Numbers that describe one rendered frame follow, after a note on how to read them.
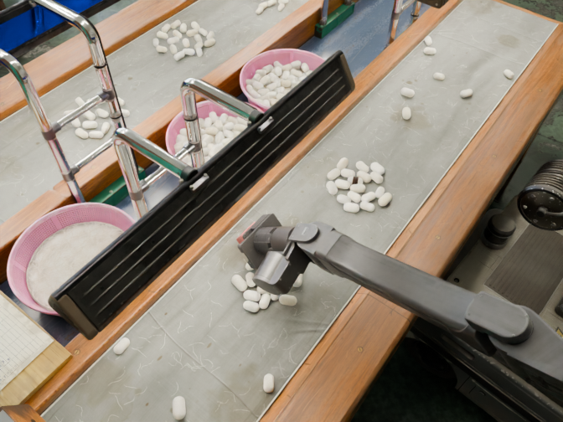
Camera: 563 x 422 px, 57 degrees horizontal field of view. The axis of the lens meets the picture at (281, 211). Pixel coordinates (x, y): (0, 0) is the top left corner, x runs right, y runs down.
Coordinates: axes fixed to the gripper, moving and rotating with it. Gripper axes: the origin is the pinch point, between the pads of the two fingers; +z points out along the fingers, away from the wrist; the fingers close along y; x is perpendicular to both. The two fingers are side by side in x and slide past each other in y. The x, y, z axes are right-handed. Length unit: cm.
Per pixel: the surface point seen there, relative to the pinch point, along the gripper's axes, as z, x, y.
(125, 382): -1.2, 2.9, 35.1
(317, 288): -13.0, 13.7, -1.5
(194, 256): 2.8, -3.5, 9.1
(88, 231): 23.2, -17.3, 17.5
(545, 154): 20, 85, -159
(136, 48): 52, -44, -34
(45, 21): 15, -56, 0
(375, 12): 28, -13, -106
